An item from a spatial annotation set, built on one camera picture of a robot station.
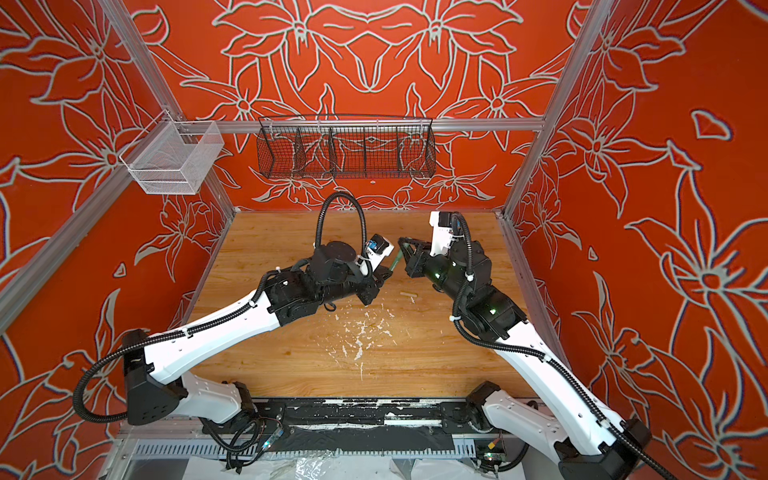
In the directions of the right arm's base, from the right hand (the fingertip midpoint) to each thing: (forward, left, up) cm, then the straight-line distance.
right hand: (398, 238), depth 64 cm
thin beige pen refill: (+6, -4, -35) cm, 36 cm away
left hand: (-2, +2, -7) cm, 8 cm away
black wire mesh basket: (+47, +20, -7) cm, 52 cm away
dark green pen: (-3, 0, -5) cm, 5 cm away
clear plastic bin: (+36, +71, -3) cm, 79 cm away
